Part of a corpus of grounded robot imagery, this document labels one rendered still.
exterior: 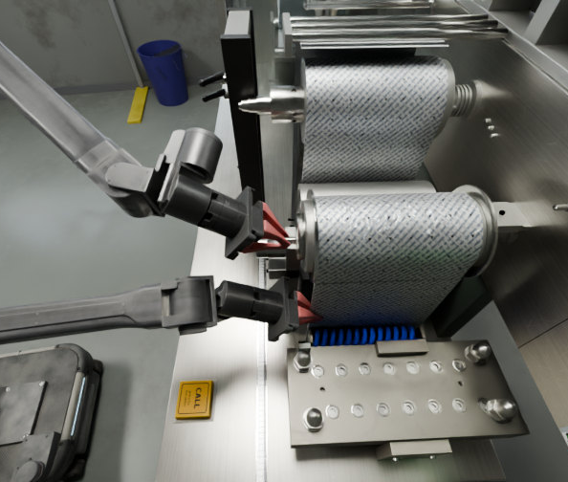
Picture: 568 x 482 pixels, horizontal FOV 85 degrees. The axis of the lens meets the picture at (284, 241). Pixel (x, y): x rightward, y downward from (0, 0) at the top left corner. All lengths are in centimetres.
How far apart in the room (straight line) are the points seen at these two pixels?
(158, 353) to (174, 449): 111
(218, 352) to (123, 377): 112
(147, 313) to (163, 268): 161
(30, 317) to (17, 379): 129
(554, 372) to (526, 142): 33
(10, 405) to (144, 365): 52
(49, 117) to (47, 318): 28
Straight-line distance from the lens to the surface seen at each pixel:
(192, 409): 74
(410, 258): 49
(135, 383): 184
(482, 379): 72
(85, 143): 51
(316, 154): 61
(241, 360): 78
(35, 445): 163
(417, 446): 66
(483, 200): 54
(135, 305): 50
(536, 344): 61
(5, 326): 56
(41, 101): 59
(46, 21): 407
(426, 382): 67
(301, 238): 46
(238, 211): 45
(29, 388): 175
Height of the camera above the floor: 164
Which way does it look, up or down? 52 degrees down
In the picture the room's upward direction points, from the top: straight up
